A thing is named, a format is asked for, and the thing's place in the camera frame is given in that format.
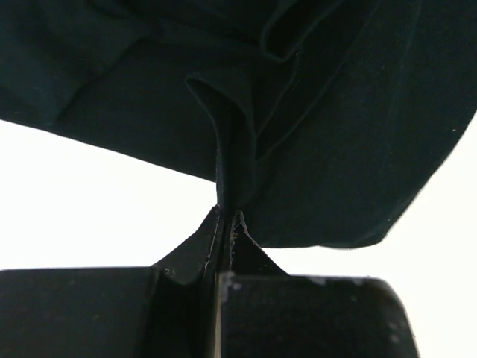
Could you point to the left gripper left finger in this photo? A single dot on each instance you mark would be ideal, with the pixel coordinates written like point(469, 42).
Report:
point(188, 261)

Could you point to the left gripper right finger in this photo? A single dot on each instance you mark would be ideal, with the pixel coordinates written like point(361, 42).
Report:
point(243, 255)

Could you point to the black t-shirt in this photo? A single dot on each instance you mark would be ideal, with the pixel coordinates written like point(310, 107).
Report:
point(319, 120)

